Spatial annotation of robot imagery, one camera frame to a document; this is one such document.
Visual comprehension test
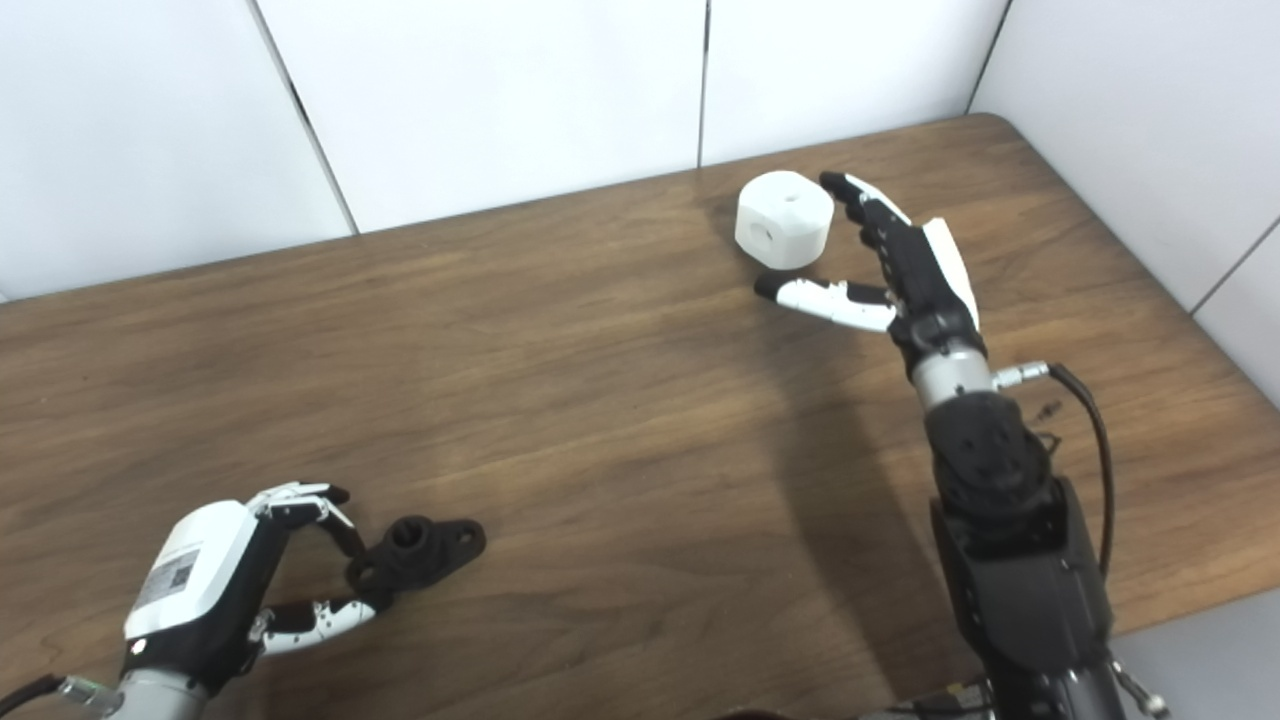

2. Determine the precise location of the black flanged holder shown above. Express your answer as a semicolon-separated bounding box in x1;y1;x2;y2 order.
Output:
345;516;488;607

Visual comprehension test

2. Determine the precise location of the round white plastic piece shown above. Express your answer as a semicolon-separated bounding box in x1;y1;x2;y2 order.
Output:
735;170;835;269

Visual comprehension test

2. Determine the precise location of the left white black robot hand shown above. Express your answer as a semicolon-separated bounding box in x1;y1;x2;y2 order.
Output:
100;482;379;720

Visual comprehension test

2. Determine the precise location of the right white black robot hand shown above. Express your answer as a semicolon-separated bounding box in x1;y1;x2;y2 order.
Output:
753;171;996;411

